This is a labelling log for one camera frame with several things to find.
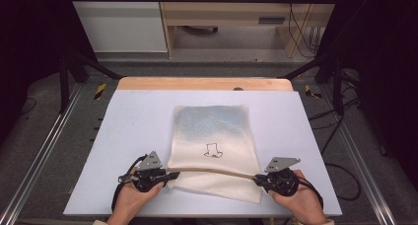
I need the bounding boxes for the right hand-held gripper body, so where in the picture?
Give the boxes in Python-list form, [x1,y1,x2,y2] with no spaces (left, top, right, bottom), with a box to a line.
[261,156,302,197]

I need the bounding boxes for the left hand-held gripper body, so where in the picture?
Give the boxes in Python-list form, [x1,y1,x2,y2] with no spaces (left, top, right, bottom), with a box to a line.
[118,150,170,193]

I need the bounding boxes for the cream mesh laundry bag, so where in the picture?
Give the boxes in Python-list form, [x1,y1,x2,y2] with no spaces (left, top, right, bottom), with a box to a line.
[166,104,263,205]

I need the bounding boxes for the person's right hand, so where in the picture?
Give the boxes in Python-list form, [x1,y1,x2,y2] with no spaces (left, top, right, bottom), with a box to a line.
[267,169,328,225]

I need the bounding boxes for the person's left hand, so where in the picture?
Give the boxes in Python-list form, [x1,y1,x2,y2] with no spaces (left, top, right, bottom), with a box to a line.
[105,178,166,225]

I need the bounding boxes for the white foam mat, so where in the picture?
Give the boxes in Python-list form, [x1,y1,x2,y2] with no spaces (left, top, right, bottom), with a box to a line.
[62,89,343,219]

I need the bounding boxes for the yellow clamp right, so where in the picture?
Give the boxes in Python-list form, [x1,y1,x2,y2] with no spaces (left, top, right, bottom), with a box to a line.
[304,84,323,101]

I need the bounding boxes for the yellow clamp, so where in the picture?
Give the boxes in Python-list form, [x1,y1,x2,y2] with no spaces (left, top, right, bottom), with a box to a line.
[94,83,108,102]
[304,84,323,101]

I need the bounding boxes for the wooden table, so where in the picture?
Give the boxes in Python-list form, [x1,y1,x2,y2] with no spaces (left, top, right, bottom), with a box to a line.
[116,76,295,92]

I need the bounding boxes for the yellow clamp left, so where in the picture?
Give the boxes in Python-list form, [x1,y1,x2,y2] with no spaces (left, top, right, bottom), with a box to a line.
[94,83,108,102]

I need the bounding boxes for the black metal stand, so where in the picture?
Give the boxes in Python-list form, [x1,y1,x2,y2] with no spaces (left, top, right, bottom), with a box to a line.
[281,52,345,116]
[58,49,124,114]

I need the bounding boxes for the black curtain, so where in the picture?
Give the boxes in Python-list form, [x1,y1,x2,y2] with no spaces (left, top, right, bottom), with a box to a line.
[0,0,100,144]
[316,0,418,189]

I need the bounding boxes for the white cabinet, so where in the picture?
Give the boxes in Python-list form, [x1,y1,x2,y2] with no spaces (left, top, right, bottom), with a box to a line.
[66,0,169,54]

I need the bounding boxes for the light wooden desk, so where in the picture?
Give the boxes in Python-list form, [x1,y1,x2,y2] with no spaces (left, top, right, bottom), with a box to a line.
[156,0,341,59]

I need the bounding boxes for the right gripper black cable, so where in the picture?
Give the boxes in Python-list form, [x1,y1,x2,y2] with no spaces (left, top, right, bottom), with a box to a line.
[296,175,325,210]

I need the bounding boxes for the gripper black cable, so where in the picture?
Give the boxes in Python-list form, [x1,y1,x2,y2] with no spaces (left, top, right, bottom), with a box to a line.
[110,154,148,213]
[296,175,325,210]

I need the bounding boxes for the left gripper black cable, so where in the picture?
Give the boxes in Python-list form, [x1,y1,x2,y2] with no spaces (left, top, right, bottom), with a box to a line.
[110,154,148,213]

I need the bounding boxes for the aluminium floor rail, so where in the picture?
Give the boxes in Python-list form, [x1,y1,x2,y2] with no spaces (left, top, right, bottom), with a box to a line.
[0,82,84,225]
[318,85,397,225]

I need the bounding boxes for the thin black floor cable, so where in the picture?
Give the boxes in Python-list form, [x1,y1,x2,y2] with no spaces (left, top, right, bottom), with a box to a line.
[19,97,38,116]

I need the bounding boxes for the hanging black desk cables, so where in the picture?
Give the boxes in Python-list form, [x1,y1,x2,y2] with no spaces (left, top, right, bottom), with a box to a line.
[287,2,325,59]

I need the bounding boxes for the grey drawer handle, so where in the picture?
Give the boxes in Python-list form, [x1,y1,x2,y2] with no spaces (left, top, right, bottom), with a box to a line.
[257,16,287,25]

